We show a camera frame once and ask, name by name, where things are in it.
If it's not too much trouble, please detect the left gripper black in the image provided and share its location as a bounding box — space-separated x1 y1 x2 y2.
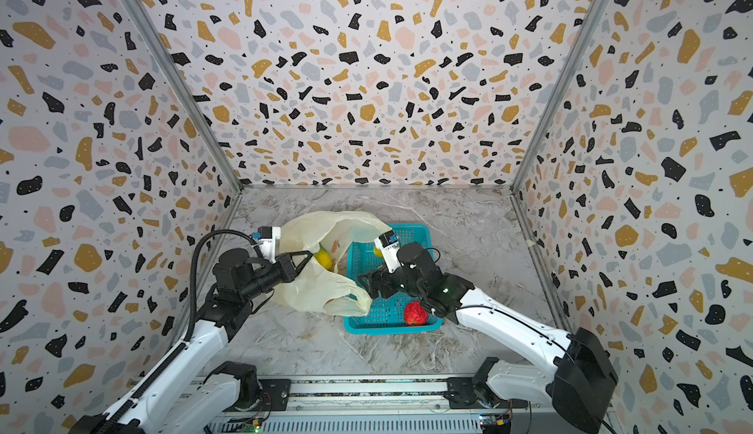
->
239 249 311 303

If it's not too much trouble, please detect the yellow green mango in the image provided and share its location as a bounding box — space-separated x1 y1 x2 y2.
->
314 247 335 271

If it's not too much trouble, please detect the pale yellow plastic bag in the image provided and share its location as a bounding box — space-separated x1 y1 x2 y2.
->
272 211 390 318

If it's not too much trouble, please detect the red fruit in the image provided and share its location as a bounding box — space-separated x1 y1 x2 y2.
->
403 301 429 326

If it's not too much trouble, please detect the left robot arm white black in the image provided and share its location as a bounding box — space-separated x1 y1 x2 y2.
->
72 249 313 433

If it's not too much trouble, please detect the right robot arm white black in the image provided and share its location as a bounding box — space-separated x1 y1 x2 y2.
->
358 233 619 433

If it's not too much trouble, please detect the teal plastic basket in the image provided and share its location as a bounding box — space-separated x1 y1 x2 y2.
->
342 223 443 335

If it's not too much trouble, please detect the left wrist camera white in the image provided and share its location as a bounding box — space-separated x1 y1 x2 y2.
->
251 226 282 263

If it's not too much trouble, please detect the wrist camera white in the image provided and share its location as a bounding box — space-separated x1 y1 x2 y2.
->
251 226 282 263
374 230 401 273

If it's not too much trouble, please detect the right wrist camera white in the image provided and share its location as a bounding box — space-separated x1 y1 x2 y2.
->
374 230 401 273

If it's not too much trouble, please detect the black corrugated cable conduit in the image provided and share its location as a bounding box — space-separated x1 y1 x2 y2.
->
184 229 260 341

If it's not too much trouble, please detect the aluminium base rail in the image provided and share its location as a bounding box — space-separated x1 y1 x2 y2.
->
111 371 616 434

